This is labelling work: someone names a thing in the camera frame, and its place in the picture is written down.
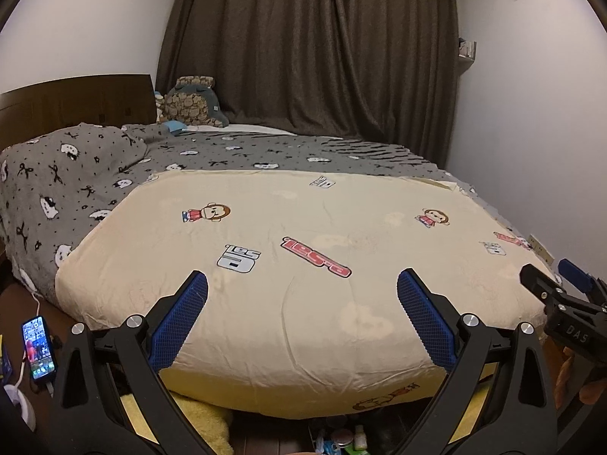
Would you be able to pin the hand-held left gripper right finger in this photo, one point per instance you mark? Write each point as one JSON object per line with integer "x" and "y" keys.
{"x": 427, "y": 322}

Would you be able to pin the person's right hand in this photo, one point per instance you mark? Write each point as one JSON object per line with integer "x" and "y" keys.
{"x": 593, "y": 388}

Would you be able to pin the grey printed blanket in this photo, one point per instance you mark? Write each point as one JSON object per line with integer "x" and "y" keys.
{"x": 71, "y": 185}

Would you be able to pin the black bag waste bin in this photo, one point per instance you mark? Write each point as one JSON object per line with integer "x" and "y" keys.
{"x": 384, "y": 431}

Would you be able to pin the dark brown curtain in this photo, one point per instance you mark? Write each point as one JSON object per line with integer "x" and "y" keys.
{"x": 308, "y": 57}

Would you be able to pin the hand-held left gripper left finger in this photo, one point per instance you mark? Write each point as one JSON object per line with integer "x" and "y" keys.
{"x": 182, "y": 322}

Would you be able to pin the brown wooden headboard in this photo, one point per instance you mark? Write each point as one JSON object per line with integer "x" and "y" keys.
{"x": 71, "y": 102}

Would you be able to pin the black smartphone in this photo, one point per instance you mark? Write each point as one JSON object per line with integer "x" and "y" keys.
{"x": 39, "y": 348}

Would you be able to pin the blue object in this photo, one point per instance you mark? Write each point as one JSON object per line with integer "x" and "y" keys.
{"x": 5, "y": 360}

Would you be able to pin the cream printed blanket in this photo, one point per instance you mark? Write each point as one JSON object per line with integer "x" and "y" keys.
{"x": 308, "y": 303}

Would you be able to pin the white wall socket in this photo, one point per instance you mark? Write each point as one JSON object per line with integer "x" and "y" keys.
{"x": 540, "y": 249}

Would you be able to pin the grey brown plush toy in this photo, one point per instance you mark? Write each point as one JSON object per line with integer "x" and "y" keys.
{"x": 187, "y": 104}

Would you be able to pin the white pillow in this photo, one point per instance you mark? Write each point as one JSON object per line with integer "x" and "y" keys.
{"x": 246, "y": 129}

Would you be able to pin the pale yellow bottle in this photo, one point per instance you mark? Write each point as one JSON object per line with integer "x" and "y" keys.
{"x": 360, "y": 437}

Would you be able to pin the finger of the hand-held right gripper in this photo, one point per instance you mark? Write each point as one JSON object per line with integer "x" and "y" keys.
{"x": 576, "y": 275}
{"x": 540, "y": 280}

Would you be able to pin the small blue cloth item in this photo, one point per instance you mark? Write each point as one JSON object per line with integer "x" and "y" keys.
{"x": 174, "y": 127}

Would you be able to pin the white round object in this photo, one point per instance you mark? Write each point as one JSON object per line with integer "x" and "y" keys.
{"x": 19, "y": 407}

